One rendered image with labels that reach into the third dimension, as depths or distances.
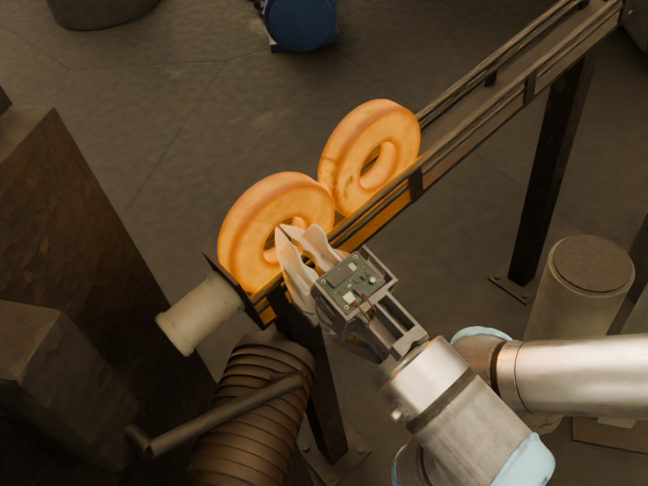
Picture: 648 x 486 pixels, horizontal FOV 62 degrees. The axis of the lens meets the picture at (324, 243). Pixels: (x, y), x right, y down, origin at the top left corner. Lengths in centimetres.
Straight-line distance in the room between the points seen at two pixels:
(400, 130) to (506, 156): 117
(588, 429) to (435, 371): 82
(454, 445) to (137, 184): 161
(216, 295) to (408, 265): 94
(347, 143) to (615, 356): 36
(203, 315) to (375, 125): 30
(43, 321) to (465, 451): 40
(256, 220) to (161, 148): 151
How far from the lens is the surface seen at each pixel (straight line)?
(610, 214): 173
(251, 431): 73
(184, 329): 63
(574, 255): 90
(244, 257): 62
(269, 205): 60
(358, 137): 64
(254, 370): 76
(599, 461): 132
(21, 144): 65
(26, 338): 56
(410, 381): 54
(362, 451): 124
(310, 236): 62
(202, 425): 69
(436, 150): 75
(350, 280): 55
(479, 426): 54
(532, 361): 66
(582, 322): 92
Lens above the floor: 119
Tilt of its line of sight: 49 degrees down
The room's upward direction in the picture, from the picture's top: 10 degrees counter-clockwise
